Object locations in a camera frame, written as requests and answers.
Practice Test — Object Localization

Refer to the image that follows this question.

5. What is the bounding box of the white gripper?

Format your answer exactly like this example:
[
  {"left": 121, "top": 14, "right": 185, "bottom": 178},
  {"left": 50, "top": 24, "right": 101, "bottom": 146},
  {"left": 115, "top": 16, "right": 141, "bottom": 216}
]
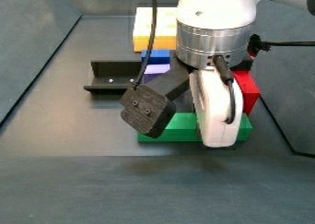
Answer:
[{"left": 190, "top": 68, "right": 245, "bottom": 147}]

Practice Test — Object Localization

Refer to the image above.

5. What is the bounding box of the green block piece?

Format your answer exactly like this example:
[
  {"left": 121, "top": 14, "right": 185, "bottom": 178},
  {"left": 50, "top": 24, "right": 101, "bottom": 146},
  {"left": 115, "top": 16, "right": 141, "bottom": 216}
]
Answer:
[{"left": 138, "top": 112, "right": 253, "bottom": 143}]

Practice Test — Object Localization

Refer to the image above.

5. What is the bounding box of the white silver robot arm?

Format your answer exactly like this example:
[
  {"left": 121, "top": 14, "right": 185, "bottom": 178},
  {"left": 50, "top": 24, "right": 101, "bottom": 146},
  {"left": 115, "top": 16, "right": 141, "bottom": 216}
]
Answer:
[{"left": 177, "top": 0, "right": 315, "bottom": 147}]

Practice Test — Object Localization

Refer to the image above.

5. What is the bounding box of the yellow slotted board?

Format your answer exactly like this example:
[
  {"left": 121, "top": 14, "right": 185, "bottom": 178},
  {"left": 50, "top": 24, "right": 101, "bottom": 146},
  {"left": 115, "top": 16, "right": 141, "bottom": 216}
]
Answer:
[{"left": 133, "top": 6, "right": 181, "bottom": 53}]

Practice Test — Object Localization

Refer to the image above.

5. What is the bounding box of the red block piece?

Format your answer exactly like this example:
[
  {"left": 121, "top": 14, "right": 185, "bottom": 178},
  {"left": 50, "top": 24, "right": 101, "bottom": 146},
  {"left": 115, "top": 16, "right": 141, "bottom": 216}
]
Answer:
[{"left": 231, "top": 53, "right": 261, "bottom": 114}]

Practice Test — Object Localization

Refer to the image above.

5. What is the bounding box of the purple block piece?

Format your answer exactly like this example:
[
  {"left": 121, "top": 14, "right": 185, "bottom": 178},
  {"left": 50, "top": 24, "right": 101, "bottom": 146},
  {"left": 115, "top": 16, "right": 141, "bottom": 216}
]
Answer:
[{"left": 143, "top": 64, "right": 170, "bottom": 83}]

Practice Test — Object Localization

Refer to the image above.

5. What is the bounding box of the blue flat block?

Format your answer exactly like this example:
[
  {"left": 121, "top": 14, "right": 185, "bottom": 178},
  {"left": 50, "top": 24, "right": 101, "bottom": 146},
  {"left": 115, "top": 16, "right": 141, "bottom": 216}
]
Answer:
[{"left": 149, "top": 49, "right": 170, "bottom": 65}]

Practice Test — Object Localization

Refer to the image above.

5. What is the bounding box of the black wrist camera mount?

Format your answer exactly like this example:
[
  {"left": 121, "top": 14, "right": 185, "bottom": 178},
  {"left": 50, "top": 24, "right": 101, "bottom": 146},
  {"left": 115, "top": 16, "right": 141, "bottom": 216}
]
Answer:
[{"left": 121, "top": 51, "right": 190, "bottom": 138}]

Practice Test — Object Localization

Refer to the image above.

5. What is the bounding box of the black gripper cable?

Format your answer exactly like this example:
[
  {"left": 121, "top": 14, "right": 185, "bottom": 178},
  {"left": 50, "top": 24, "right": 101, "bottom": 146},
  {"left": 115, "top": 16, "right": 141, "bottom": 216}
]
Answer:
[{"left": 213, "top": 33, "right": 315, "bottom": 125}]

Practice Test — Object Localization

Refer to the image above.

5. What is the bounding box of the black angle bracket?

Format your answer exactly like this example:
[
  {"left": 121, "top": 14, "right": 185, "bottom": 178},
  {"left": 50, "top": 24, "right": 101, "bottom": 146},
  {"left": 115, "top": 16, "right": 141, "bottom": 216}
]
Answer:
[{"left": 85, "top": 60, "right": 142, "bottom": 95}]

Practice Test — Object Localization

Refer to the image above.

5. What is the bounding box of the black camera cable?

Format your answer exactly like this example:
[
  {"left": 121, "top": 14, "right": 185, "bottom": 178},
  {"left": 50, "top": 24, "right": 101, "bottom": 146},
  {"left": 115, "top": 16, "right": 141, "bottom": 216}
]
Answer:
[{"left": 133, "top": 0, "right": 159, "bottom": 91}]

